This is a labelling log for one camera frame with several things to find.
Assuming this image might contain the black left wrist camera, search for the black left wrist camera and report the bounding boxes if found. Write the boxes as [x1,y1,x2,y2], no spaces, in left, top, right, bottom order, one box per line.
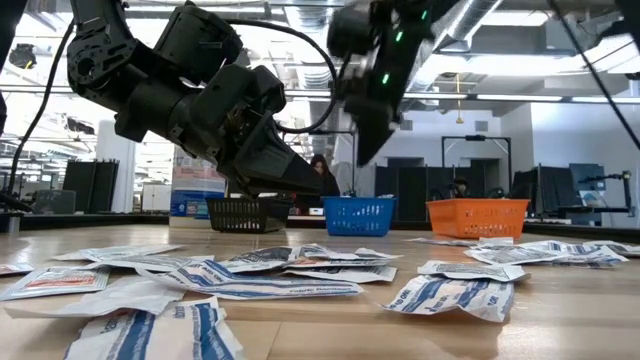
[152,2,244,86]

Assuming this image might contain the white building pillar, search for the white building pillar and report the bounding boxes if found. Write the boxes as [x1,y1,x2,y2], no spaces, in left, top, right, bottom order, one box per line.
[96,112,137,214]

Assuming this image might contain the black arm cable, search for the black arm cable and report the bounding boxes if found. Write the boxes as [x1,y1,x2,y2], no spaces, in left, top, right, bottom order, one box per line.
[7,19,76,201]
[547,0,640,150]

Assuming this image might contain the crumpled blue striped bandage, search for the crumpled blue striped bandage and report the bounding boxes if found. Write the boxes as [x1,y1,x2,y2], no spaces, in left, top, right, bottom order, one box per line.
[382,273,516,324]
[64,297,246,360]

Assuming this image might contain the black metal rig frame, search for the black metal rig frame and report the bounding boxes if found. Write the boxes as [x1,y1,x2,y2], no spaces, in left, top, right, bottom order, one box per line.
[441,134,512,199]

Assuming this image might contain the white wipes canister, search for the white wipes canister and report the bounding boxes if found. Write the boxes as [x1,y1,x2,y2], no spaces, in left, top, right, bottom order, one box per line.
[169,147,227,230]

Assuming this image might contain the ceiling light strip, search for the ceiling light strip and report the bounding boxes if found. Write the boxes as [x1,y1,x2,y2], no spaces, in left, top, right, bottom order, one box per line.
[569,96,640,105]
[474,94,564,103]
[402,92,469,100]

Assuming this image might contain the blue screen monitor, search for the blue screen monitor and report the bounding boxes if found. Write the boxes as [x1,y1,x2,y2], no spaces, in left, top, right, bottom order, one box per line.
[569,163,607,209]

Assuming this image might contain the person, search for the person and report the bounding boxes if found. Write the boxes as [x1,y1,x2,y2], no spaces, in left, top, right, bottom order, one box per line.
[449,175,472,199]
[308,153,342,198]

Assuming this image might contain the white cabinet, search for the white cabinet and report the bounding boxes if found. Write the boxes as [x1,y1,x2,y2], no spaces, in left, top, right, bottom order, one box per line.
[142,183,172,212]

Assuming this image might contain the orange plastic basket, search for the orange plastic basket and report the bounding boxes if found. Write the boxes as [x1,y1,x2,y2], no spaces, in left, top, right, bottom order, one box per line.
[426,198,531,241]

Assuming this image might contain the yellow hanging pendant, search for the yellow hanging pendant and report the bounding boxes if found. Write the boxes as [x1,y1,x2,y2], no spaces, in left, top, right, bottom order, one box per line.
[453,74,464,125]

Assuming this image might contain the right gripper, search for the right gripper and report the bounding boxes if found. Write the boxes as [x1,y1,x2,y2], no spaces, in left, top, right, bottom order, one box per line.
[344,0,436,168]

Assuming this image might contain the orange label ointment packet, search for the orange label ointment packet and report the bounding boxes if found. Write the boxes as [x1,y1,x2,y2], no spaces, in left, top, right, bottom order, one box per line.
[0,260,35,277]
[0,264,112,303]

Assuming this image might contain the grey box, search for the grey box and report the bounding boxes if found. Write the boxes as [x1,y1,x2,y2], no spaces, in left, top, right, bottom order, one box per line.
[34,189,77,215]

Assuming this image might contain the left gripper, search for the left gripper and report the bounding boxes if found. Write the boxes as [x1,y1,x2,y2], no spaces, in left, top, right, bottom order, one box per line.
[117,64,321,197]

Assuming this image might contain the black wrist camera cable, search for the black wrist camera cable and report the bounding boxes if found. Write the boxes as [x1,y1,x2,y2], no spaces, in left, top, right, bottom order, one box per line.
[224,19,339,134]

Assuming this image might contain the black partition panels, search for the black partition panels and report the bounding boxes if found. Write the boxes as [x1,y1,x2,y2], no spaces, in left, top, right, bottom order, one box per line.
[62,159,120,214]

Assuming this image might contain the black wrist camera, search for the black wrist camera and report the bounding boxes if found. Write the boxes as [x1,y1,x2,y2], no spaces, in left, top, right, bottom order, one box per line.
[327,4,382,59]
[152,2,244,86]

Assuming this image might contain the silver ventilation duct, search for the silver ventilation duct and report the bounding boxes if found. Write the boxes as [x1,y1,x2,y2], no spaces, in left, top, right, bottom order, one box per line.
[287,4,331,91]

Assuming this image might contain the plain white bandage wrapper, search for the plain white bandage wrapper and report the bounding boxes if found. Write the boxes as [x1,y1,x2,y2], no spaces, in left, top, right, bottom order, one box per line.
[3,274,187,320]

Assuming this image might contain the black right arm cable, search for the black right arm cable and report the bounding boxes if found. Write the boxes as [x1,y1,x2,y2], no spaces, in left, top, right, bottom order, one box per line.
[547,0,640,150]

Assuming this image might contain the black plastic basket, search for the black plastic basket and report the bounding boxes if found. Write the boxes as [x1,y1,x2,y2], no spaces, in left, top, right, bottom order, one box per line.
[206,196,294,235]

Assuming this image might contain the blue plastic basket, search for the blue plastic basket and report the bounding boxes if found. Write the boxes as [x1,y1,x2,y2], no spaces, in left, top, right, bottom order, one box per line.
[323,196,398,238]

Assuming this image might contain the black ceiling device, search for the black ceiling device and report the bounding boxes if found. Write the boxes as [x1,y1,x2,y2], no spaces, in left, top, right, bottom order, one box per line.
[8,43,37,70]

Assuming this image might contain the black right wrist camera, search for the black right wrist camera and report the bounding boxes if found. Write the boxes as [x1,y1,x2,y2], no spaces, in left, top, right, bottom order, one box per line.
[327,4,382,59]

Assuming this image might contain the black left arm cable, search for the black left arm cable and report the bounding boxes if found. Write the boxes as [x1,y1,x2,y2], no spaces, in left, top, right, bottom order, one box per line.
[7,19,76,201]

